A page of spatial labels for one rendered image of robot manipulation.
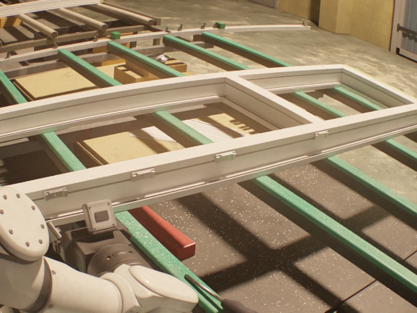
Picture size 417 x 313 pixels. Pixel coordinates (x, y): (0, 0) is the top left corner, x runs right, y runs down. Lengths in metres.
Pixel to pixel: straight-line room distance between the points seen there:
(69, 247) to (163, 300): 0.22
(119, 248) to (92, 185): 0.28
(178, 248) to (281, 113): 0.44
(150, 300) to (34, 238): 0.18
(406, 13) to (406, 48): 0.56
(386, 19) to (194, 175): 7.04
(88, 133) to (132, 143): 0.39
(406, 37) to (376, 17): 0.71
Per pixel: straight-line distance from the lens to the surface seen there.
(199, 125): 2.00
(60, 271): 0.53
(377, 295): 1.35
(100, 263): 0.72
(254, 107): 1.51
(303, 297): 1.29
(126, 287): 0.60
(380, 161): 3.64
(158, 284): 0.62
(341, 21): 8.22
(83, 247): 0.76
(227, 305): 0.78
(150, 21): 2.93
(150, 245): 0.93
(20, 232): 0.48
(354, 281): 1.37
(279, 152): 1.23
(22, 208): 0.50
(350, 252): 1.02
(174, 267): 0.88
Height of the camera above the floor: 1.40
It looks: 25 degrees down
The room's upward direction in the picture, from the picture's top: 5 degrees clockwise
